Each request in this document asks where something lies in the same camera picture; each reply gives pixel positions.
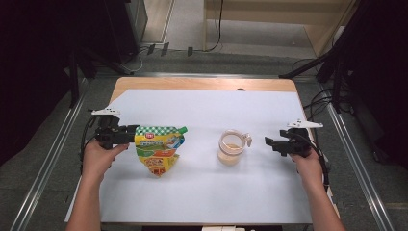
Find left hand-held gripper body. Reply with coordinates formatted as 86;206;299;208
90;108;128;150

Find metal floor rail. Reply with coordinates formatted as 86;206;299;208
320;86;395;231
9;95;88;231

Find person's left hand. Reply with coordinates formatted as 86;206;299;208
81;140;130;182

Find thin black hanging cable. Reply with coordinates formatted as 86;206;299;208
205;0;225;53

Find wooden table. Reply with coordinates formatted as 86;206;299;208
64;76;341;227

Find black metal stand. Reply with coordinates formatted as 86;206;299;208
65;47;133;109

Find right hand-held gripper black cable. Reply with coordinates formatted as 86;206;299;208
297;131;331;193

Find black floor cables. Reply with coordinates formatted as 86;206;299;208
302;88;335;142

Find dark cabinet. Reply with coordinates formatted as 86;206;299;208
105;0;148;64

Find white floor cable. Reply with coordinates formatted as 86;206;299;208
128;47;145;73

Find light wooden shelf unit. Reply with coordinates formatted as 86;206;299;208
202;0;360;59

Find white object at table edge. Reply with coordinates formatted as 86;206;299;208
201;225;256;231

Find black tripod stand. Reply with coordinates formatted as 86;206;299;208
278;0;367;114

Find yellow green spout pouch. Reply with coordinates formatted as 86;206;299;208
134;125;189;178

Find person's right hand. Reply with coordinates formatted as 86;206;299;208
290;148;325;188

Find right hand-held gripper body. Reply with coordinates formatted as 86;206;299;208
277;118;324;158

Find black curtain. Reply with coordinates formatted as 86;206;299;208
336;0;408;167
0;0;114;167

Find clear jar with hinged lid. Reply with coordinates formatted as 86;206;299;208
217;129;253;167

